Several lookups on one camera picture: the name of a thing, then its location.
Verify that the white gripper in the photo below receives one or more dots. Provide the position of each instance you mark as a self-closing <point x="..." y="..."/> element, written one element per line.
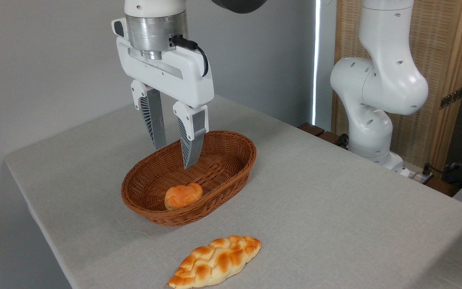
<point x="175" y="74"/>

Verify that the small round bread roll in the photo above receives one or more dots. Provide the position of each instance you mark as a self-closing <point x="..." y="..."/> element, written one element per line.
<point x="183" y="196"/>

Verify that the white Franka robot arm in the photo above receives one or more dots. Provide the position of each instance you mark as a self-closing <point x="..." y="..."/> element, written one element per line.
<point x="387" y="80"/>

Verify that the long braided bread loaf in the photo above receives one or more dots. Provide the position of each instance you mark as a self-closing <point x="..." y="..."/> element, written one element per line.
<point x="215" y="261"/>

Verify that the brown oval wicker basket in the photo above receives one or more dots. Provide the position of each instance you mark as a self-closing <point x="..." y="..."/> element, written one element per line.
<point x="223" y="168"/>

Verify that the dark brown wooden block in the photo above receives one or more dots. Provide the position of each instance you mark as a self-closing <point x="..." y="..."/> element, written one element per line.
<point x="330" y="138"/>
<point x="311" y="129"/>

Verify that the grey tablecloth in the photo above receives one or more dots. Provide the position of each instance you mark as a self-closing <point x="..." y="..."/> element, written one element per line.
<point x="315" y="208"/>

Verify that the wooden rattan folding screen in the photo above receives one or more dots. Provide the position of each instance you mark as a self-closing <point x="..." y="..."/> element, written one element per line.
<point x="435" y="40"/>

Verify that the dark metal screen hinge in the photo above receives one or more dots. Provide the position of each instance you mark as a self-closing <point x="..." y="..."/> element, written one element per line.
<point x="451" y="97"/>

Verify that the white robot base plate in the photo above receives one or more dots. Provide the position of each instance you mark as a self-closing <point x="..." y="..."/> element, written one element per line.
<point x="409" y="172"/>

